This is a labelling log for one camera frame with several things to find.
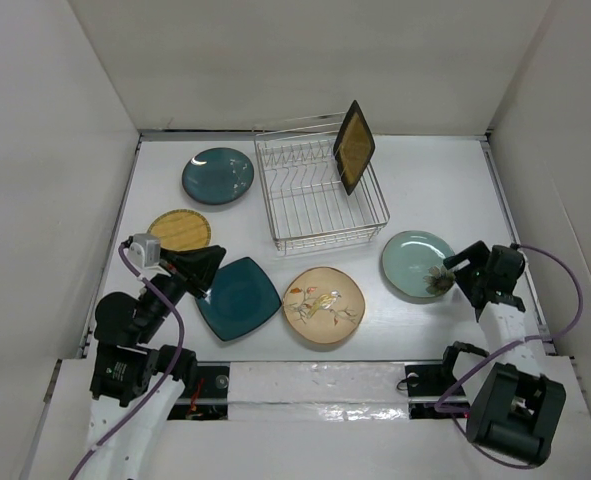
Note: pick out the light green flower plate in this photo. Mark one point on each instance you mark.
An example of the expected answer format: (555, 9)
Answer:
(413, 262)

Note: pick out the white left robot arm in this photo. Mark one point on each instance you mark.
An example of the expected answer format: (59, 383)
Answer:
(141, 365)

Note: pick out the round teal blossom plate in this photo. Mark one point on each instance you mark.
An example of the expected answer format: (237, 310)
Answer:
(218, 176)

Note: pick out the cream bird painted plate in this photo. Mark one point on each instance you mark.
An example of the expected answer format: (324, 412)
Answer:
(324, 305)

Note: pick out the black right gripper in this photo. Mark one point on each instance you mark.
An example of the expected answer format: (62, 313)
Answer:
(477, 254)

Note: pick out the square dark teal plate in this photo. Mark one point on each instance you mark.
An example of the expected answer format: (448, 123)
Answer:
(241, 299)

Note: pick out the square black yellow plate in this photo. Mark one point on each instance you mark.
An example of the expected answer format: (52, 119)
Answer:
(353, 148)

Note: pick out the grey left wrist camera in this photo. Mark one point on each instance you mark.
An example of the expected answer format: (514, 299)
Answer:
(144, 251)

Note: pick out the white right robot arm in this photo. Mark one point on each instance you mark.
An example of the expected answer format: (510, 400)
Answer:
(510, 406)

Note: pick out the metal wire dish rack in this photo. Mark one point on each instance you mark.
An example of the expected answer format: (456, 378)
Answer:
(308, 209)

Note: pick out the round woven bamboo plate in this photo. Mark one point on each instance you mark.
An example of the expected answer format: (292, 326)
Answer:
(181, 230)

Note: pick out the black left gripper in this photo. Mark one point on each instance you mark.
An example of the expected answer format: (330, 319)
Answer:
(202, 263)

